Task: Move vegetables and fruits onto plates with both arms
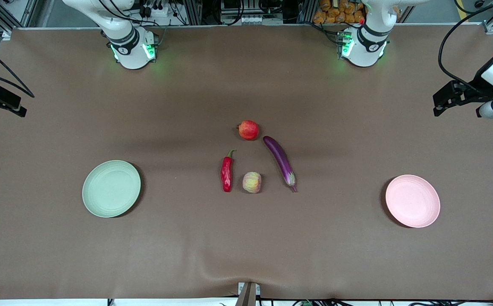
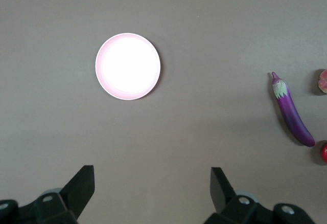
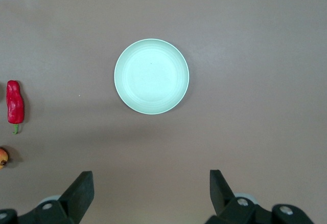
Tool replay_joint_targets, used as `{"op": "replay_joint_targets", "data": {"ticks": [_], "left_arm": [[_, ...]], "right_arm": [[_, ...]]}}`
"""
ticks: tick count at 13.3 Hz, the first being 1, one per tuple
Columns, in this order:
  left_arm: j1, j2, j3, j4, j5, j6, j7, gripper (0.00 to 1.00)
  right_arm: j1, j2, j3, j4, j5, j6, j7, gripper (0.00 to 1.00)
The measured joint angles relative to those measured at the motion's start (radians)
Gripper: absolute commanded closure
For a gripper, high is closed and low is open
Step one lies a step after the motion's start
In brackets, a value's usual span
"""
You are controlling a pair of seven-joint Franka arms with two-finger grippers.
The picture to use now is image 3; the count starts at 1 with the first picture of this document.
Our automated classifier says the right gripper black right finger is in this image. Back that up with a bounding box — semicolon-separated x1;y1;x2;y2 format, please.
205;169;271;224

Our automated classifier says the brown table cloth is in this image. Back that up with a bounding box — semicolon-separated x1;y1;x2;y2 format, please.
0;0;327;224

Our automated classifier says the pale green round plate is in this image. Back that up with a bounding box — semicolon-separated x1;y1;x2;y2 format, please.
113;38;190;115

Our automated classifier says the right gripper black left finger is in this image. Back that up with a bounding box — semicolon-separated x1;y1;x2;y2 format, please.
19;171;95;224

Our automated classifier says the red chili pepper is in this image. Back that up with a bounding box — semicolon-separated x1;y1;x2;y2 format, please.
6;80;25;135

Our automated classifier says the red round fruit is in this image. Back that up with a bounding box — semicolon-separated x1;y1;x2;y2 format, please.
0;146;10;170

